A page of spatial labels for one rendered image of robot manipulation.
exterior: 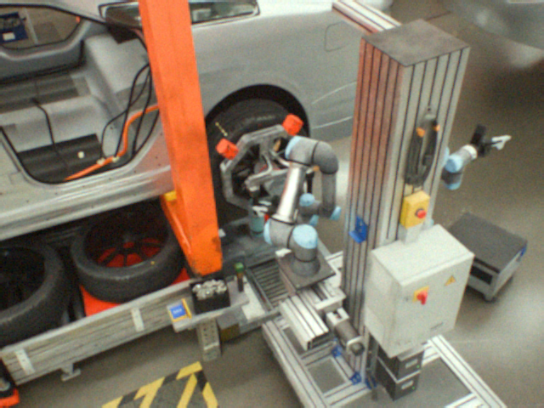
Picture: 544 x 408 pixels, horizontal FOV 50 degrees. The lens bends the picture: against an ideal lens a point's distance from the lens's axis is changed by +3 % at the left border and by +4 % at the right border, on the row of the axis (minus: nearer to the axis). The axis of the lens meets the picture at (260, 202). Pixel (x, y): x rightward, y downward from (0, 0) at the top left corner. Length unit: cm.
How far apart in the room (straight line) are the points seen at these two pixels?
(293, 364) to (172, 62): 170
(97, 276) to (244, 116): 123
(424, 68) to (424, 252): 77
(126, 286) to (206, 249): 56
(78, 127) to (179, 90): 158
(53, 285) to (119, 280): 36
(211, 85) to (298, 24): 58
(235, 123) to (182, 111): 74
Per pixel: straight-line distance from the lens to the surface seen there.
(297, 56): 329
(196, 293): 310
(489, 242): 379
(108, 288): 342
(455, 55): 200
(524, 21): 494
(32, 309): 336
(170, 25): 235
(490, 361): 365
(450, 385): 324
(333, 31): 335
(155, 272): 335
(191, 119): 256
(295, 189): 268
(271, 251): 379
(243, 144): 314
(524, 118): 565
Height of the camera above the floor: 289
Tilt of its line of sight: 41 degrees down
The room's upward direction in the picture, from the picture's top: 3 degrees counter-clockwise
